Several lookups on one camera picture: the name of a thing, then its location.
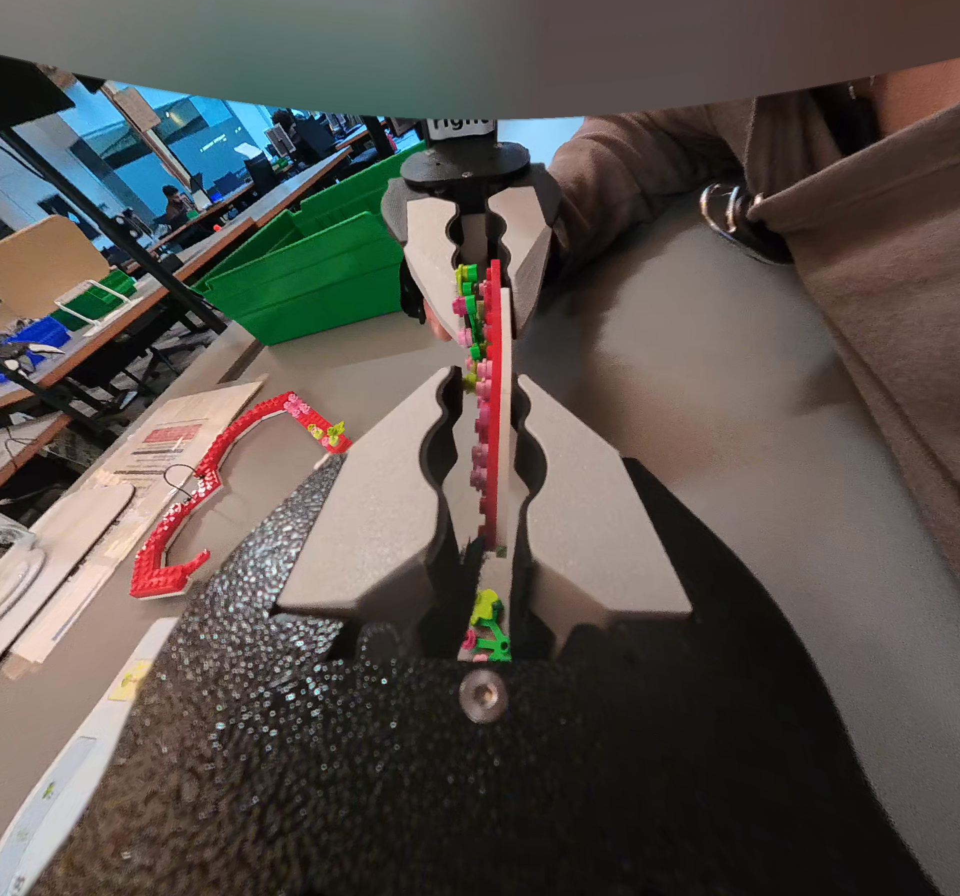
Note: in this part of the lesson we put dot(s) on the printed paper red label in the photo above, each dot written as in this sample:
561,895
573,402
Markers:
169,435

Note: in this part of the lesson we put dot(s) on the white instruction booklet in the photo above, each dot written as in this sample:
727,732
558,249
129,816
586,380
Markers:
82,746

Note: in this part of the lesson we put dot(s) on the green plastic bin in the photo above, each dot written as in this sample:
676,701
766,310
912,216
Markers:
352,191
315,289

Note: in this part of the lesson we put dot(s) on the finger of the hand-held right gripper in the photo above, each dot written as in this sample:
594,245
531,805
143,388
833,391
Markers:
427,251
529,244

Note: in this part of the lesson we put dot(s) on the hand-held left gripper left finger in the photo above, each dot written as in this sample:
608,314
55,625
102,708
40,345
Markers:
360,536

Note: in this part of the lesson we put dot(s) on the red lego heart half flowered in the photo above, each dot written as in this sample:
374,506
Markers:
493,424

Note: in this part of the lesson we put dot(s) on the white rounded flat panel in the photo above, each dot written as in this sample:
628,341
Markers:
82,521

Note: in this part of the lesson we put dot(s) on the red lego heart half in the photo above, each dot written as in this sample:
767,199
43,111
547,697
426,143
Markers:
157,585

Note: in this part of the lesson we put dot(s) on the blue plastic bin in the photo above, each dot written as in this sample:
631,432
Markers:
41,334

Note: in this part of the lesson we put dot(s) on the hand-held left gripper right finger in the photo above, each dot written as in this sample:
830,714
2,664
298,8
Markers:
600,536

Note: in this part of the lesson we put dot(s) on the small green parts bin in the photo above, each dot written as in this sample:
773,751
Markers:
112,285

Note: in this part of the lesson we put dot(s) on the long wooden work table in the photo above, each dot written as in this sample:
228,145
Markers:
285,195

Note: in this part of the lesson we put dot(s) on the black stand pole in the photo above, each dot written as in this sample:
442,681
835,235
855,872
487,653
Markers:
165,280

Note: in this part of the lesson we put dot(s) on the white lamp base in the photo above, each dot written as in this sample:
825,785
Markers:
15,574

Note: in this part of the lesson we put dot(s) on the person's right hand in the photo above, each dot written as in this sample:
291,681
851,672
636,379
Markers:
433,320

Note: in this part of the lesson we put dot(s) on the green lego flower sprig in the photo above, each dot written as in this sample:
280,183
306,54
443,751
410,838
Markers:
487,604

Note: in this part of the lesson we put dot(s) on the beige plywood chair back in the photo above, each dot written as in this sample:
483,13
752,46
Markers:
45,259

